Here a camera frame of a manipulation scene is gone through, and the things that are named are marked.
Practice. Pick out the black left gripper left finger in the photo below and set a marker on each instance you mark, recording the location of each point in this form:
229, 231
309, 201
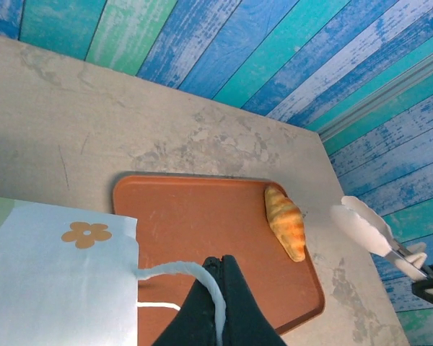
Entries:
195, 310

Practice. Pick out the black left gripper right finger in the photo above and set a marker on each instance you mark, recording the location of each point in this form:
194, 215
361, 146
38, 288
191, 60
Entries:
245, 317

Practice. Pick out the golden orange fake croissant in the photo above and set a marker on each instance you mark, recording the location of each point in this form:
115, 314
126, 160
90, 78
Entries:
287, 223

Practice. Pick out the white floral paper bag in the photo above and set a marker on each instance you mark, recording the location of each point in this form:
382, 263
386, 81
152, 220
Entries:
57, 281

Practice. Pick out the brown plastic tray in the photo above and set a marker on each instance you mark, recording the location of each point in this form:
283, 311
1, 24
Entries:
187, 223

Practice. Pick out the aluminium corner post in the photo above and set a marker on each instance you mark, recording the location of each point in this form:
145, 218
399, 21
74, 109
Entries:
382, 93

